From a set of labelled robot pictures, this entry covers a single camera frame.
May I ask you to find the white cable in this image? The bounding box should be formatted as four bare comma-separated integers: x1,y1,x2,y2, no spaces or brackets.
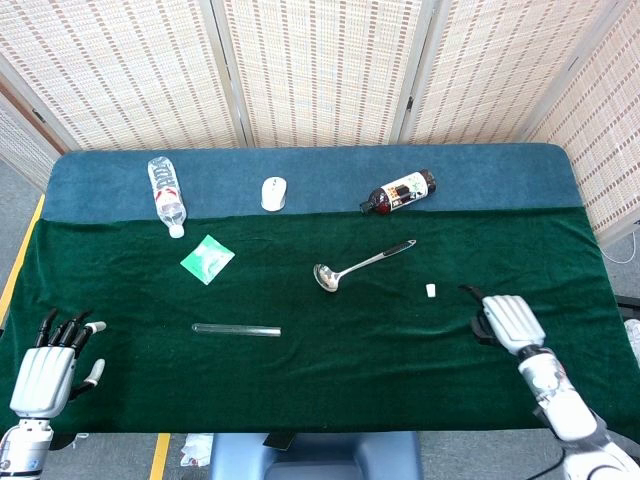
599,234,639,266

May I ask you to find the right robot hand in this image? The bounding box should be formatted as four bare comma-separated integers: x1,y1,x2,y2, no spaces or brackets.
458,284,547,357

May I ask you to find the dark tea bottle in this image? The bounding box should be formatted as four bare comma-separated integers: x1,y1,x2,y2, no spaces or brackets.
359,168,437,216

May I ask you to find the woven bamboo screen panel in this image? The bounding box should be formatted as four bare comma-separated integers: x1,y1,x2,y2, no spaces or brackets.
0,89,66,191
0,0,249,151
209,0,434,149
519,0,640,246
399,0,631,146

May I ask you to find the yellow floor tape strip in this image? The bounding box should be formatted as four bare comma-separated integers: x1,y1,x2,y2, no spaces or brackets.
0,194,46,326
149,433,171,480

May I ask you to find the blue table cloth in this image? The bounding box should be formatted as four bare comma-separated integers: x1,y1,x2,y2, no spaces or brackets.
43,143,587,221

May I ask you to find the white crumpled cloth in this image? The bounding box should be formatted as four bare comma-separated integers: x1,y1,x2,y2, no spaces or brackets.
180,433,216,466

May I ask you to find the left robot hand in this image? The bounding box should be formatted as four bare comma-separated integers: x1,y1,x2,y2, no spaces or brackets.
8,308,108,419

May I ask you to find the white computer mouse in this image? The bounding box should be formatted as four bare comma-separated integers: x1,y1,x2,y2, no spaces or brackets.
260,176,288,212

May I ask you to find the transparent glass test tube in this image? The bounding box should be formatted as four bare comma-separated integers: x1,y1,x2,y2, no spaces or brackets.
191,322,282,338

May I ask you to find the steel ladle with black grip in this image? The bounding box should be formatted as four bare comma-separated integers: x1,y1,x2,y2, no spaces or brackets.
312,239,418,293

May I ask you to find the green velvet cloth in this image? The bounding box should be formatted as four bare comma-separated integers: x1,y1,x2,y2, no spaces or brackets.
0,207,640,435

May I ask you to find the clear plastic water bottle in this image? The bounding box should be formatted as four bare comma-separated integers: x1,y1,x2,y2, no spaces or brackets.
147,156,188,239

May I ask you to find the green sachet packet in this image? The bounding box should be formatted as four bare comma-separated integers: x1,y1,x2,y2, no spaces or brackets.
179,234,236,286

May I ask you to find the black cable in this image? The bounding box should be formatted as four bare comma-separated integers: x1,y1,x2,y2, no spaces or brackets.
529,447,569,480

